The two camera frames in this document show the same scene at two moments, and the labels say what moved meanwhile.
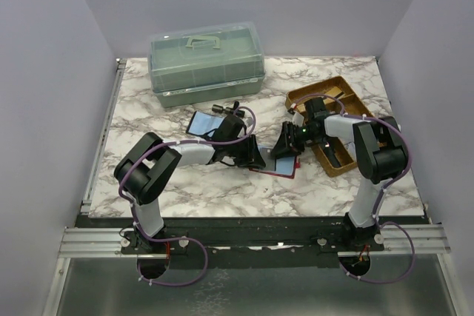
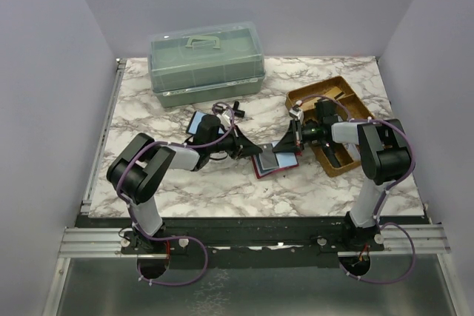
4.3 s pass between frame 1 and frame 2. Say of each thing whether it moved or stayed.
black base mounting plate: stayed
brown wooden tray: stayed
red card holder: moved
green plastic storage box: stayed
